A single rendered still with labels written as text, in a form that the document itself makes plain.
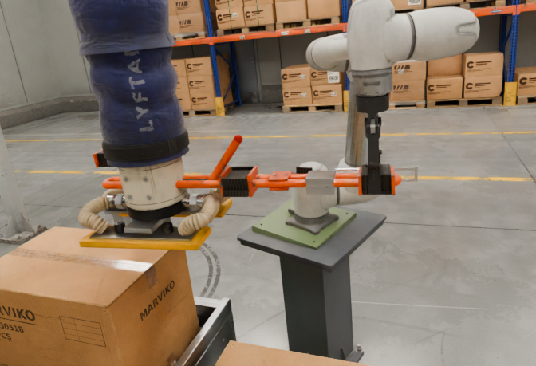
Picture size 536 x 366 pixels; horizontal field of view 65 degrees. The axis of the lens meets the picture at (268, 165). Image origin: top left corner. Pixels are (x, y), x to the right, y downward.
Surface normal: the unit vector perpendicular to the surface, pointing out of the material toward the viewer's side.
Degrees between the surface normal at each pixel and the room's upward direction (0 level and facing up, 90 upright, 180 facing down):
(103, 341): 90
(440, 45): 111
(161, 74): 70
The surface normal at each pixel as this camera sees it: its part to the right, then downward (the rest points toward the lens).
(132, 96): 0.00, 0.58
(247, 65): -0.32, 0.32
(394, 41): 0.17, 0.32
